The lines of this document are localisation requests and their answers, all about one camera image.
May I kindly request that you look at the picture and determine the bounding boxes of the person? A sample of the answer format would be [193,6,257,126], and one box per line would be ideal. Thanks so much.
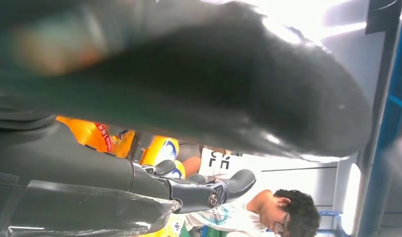
[181,145,321,237]

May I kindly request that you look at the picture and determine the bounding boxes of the blue steel frame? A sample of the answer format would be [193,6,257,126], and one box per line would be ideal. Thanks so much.
[354,0,402,237]

